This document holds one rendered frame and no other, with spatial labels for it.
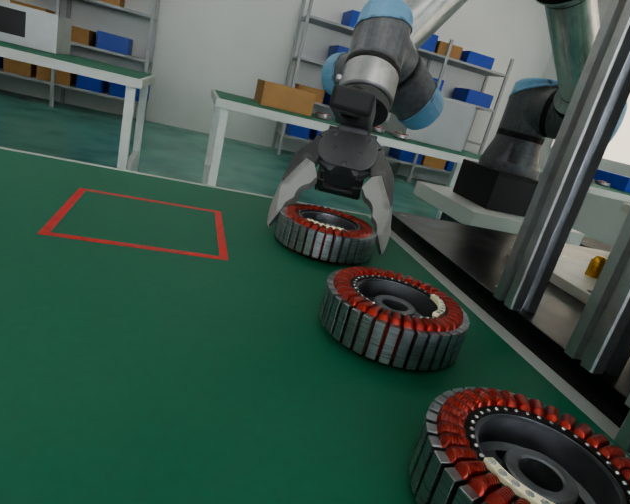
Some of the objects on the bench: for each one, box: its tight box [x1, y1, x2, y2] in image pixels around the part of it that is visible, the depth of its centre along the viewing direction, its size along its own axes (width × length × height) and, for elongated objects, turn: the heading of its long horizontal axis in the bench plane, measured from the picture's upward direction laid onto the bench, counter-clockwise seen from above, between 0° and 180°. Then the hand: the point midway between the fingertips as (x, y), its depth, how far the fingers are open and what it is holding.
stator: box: [409, 387, 630, 504], centre depth 22 cm, size 11×11×4 cm
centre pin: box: [585, 255, 606, 279], centre depth 60 cm, size 2×2×3 cm
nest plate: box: [507, 247, 598, 304], centre depth 61 cm, size 15×15×1 cm
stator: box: [275, 204, 377, 265], centre depth 54 cm, size 11×11×4 cm
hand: (324, 235), depth 54 cm, fingers closed on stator, 13 cm apart
